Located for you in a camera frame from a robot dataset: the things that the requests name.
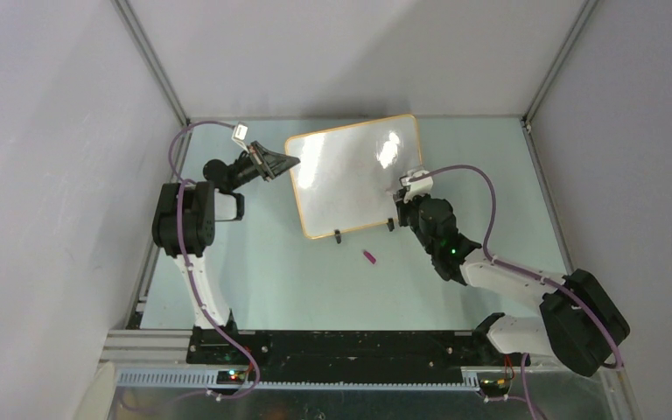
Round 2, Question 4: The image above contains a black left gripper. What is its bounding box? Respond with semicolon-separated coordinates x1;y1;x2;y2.
229;142;299;193

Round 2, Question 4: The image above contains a magenta marker cap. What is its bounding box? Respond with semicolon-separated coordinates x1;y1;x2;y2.
362;250;376;264

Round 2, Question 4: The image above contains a yellow framed whiteboard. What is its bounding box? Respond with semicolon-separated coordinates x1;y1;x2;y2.
284;114;423;240

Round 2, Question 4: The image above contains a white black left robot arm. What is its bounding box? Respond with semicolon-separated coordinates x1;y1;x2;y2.
151;142;301;330

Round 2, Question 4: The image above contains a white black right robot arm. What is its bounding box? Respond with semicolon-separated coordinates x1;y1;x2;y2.
395;194;631;376

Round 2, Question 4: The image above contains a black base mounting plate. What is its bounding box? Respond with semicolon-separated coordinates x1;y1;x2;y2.
186;327;522;385

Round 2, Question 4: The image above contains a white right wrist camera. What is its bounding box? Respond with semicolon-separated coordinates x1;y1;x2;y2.
395;169;433;203

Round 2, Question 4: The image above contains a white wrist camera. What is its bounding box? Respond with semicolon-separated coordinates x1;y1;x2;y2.
231;122;249;151
395;169;433;203

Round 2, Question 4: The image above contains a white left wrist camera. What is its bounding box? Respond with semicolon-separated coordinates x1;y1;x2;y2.
231;122;249;151

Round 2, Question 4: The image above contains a grey slotted cable duct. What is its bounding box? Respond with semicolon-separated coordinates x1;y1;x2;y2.
116;370;482;391

